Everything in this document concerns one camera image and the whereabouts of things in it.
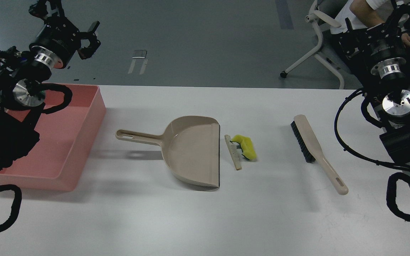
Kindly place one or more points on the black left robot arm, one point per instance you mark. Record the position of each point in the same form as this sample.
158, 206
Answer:
25, 93

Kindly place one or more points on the beige hand brush black bristles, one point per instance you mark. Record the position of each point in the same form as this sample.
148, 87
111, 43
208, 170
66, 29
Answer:
312, 151

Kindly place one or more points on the pink plastic bin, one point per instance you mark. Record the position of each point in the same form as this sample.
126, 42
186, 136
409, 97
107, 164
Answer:
66, 137

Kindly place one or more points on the white office chair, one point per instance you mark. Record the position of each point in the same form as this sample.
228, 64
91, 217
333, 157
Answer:
321, 17

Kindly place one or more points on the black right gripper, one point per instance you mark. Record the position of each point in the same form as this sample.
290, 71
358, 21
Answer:
381, 46

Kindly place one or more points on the silver floor plate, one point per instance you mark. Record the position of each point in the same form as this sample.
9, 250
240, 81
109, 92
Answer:
139, 54

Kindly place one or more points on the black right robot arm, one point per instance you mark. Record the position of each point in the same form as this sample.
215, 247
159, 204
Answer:
386, 105

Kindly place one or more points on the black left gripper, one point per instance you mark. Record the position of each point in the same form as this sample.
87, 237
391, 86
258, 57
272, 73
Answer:
60, 36

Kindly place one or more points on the beige plastic dustpan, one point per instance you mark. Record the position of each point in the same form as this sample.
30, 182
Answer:
190, 147

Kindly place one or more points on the seated person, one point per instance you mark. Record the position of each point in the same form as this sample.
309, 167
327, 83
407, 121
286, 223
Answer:
363, 14

